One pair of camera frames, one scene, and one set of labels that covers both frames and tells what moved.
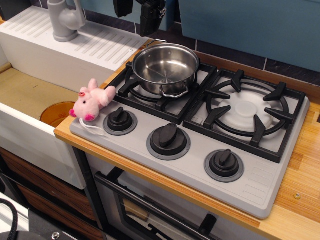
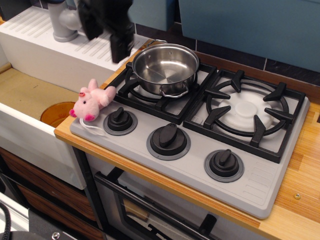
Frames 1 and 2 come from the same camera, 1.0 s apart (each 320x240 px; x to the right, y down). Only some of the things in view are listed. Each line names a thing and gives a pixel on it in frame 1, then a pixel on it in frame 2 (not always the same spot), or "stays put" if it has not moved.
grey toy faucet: [66, 22] stays put
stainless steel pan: [167, 68] stays put
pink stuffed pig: [91, 100] stays put
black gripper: [149, 25] -> [114, 15]
